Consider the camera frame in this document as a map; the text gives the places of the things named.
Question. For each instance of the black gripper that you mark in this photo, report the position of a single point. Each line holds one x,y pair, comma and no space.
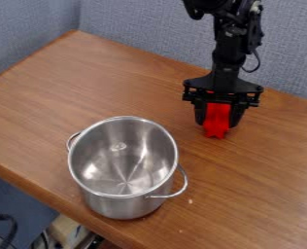
221,87

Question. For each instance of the red plastic block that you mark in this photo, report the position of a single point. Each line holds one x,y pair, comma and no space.
217,120

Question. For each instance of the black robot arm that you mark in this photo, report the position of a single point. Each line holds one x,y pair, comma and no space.
237,37

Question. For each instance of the stainless steel pot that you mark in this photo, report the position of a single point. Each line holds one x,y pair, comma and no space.
122,160

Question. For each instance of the beige box under table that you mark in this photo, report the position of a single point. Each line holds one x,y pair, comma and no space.
67,234

